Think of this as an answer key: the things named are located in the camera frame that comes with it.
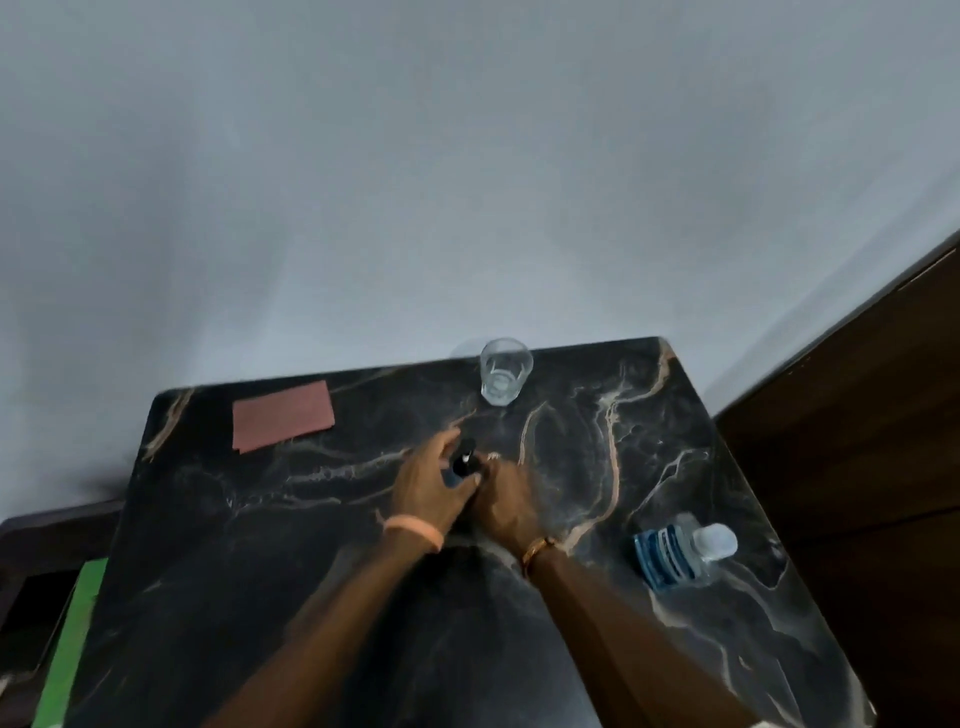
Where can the pink cloth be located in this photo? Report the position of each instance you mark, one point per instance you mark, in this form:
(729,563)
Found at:
(282,415)

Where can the person's right fingers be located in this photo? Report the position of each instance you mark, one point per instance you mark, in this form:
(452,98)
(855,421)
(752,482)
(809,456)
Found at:
(492,466)

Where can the person's left hand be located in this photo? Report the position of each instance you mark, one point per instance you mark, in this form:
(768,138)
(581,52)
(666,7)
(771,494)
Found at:
(422,491)

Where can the clear drinking glass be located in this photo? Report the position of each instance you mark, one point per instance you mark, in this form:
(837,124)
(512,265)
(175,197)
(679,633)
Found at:
(505,370)

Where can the gold bangle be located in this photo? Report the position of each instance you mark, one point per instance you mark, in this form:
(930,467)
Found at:
(537,553)

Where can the person's right forearm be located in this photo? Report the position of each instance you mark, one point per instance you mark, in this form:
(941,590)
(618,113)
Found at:
(630,645)

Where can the orange wristband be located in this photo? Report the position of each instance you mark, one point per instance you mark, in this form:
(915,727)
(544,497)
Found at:
(415,529)

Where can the person's right hand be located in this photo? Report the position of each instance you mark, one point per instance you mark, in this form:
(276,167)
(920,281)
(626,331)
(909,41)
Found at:
(506,504)

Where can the green mat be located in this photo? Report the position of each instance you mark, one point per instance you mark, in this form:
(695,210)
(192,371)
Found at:
(67,645)

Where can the plastic water bottle blue label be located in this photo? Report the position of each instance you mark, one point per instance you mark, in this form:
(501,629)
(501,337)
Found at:
(679,553)

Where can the small black bottle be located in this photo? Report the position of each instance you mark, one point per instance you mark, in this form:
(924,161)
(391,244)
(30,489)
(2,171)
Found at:
(463,462)

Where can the dark wooden door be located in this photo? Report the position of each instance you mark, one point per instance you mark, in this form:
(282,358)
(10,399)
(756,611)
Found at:
(862,480)

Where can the dark wooden furniture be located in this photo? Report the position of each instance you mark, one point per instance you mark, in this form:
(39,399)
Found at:
(34,570)

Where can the person's left forearm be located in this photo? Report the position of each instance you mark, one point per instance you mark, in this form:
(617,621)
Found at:
(330,637)

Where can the person's left thumb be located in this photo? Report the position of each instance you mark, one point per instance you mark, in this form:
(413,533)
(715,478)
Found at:
(465,487)

